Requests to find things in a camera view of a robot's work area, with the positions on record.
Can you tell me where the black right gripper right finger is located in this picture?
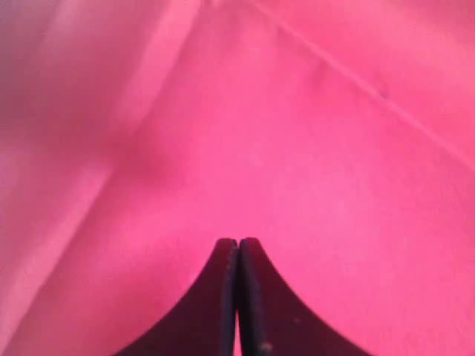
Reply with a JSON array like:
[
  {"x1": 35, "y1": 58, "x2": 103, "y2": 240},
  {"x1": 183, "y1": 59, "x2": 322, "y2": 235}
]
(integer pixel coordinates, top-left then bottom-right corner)
[{"x1": 237, "y1": 238, "x2": 367, "y2": 356}]

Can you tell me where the red scalloped cloth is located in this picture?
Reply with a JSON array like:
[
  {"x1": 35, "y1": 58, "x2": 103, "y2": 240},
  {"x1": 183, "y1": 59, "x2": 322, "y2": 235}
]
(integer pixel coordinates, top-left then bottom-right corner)
[{"x1": 1, "y1": 1, "x2": 474, "y2": 355}]

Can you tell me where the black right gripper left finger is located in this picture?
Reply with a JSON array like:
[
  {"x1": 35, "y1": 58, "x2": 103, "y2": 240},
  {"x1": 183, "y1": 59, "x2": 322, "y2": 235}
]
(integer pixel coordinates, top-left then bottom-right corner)
[{"x1": 117, "y1": 238, "x2": 238, "y2": 355}]

